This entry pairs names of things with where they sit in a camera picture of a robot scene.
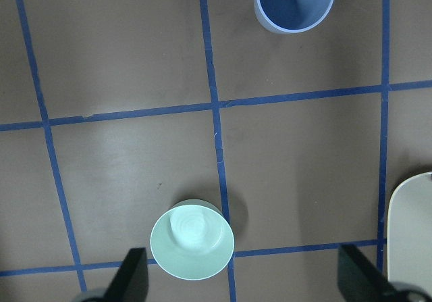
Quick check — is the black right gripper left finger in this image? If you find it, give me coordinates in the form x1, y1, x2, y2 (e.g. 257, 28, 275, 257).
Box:
102, 248, 149, 302

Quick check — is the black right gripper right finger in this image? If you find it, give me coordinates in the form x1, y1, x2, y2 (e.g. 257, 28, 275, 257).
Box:
337, 245, 398, 301

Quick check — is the blue cup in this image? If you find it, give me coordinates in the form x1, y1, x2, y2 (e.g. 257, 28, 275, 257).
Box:
254, 0, 334, 34

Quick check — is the mint green bowl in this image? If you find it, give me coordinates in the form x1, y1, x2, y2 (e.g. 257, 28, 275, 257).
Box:
150, 199, 235, 281

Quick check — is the cream white toaster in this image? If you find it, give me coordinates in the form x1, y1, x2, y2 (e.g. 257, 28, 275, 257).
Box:
387, 172, 431, 294

